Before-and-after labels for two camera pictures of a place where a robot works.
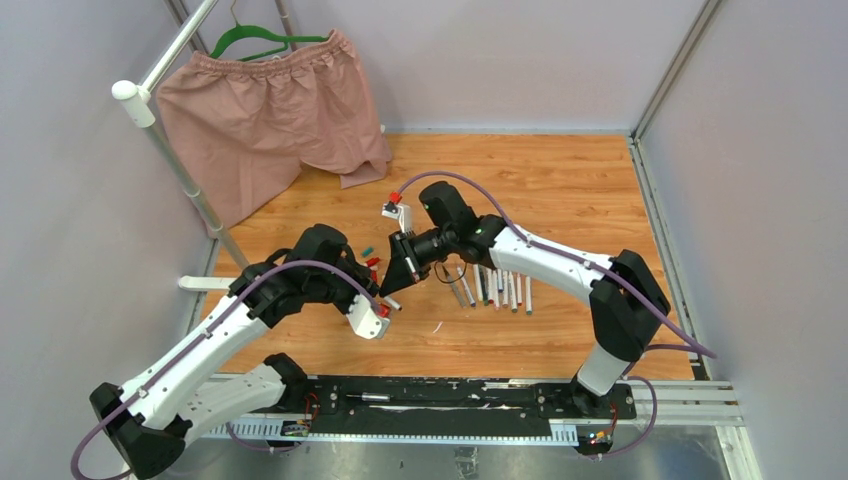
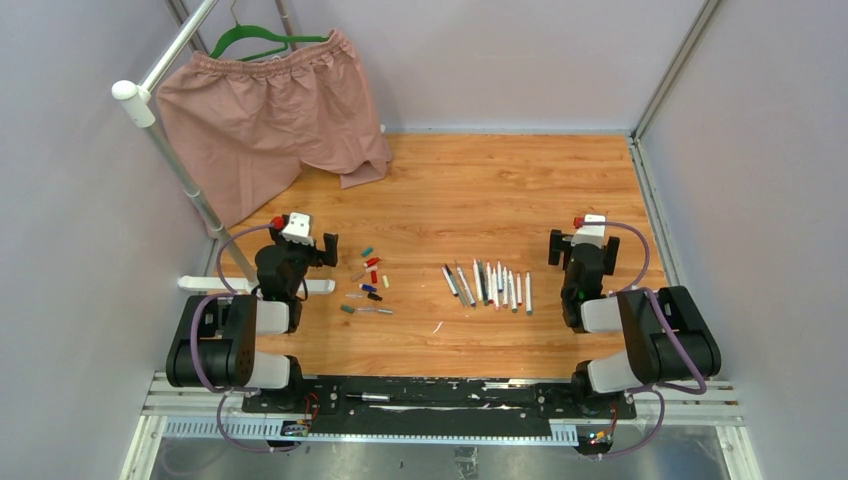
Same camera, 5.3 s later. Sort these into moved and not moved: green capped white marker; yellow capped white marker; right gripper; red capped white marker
Moved: right gripper
Not moved: green capped white marker; yellow capped white marker; red capped white marker
